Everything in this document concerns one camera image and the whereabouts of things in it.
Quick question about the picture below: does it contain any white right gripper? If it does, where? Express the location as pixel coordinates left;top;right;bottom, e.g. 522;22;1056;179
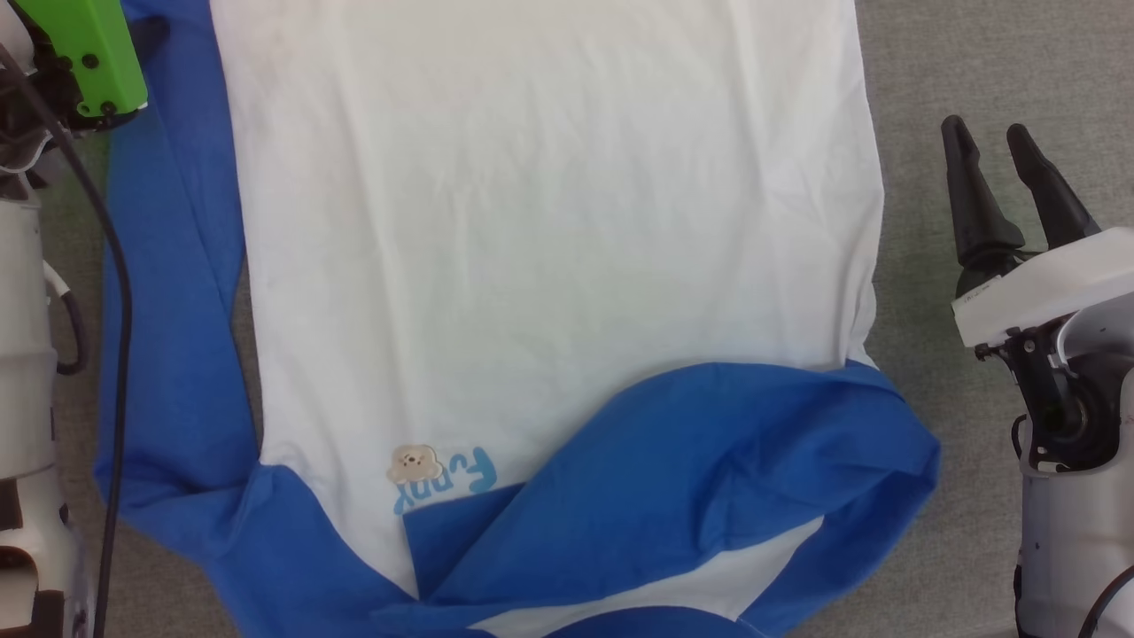
940;115;1134;348

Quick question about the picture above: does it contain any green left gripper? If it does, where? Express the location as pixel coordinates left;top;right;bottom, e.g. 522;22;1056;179
13;0;150;122

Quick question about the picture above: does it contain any blue and white garment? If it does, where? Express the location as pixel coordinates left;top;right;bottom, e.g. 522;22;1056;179
93;0;943;638

